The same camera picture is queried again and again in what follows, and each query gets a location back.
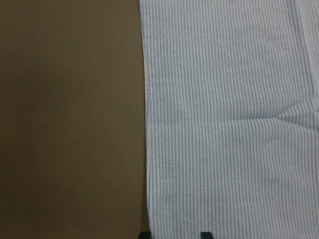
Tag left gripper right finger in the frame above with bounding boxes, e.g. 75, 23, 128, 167
200, 232, 212, 239

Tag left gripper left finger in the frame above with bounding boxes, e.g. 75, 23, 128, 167
139, 232, 152, 239

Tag light blue striped shirt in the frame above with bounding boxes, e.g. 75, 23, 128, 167
139, 0, 319, 239

